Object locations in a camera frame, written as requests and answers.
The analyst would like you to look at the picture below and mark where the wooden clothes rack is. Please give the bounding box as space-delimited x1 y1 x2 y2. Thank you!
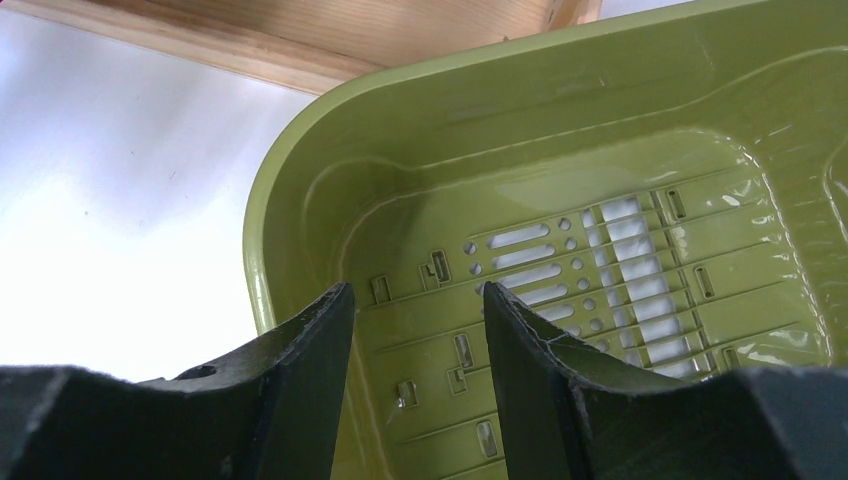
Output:
2 0 601 94

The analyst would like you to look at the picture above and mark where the olive green plastic basket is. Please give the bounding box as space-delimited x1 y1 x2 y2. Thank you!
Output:
243 1 847 479

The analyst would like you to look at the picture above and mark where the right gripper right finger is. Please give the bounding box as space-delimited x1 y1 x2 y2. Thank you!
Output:
483 283 847 479

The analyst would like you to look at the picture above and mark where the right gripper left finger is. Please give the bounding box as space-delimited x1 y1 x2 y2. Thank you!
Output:
1 283 355 479

